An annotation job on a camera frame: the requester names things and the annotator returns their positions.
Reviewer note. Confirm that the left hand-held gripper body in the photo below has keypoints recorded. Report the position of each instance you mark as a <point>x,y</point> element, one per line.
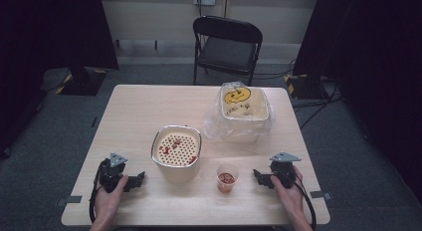
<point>111,176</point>

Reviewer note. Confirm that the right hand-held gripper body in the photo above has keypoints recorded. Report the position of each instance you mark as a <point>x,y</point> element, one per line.
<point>282,169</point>

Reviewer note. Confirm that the person's left hand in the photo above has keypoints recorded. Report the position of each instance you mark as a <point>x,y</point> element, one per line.
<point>109,199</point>

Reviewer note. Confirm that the person's right hand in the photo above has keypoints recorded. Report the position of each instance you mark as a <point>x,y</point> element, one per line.
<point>288,196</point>

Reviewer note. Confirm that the clear plastic cup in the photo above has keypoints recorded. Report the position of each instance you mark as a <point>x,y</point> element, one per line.
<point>227,179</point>

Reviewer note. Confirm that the red food in cup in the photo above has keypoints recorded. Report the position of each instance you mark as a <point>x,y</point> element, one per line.
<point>226,181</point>

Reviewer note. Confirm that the metal-rimmed white bucket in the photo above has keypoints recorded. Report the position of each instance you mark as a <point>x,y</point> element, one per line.
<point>177,168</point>

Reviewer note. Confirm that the red food scraps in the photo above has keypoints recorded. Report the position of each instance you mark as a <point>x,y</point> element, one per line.
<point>170,148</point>

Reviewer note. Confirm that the grey tape piece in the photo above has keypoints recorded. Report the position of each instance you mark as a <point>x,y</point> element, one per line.
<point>321,194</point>
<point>69,200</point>

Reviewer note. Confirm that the white perforated strainer insert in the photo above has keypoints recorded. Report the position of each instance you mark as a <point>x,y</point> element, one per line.
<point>177,148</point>

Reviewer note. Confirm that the white waste bin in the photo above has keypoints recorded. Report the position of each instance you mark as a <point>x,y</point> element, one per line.
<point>245,115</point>

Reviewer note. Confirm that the clear plastic bin bag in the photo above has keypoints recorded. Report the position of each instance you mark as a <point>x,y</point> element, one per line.
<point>215,124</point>

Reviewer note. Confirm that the black stand base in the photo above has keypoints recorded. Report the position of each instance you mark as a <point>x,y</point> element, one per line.
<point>305,86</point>
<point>83,81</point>

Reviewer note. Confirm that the black folding chair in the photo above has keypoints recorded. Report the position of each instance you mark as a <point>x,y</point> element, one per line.
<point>225,48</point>

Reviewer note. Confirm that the black curtain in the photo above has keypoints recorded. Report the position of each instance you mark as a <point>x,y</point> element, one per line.
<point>40,51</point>
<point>371,58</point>

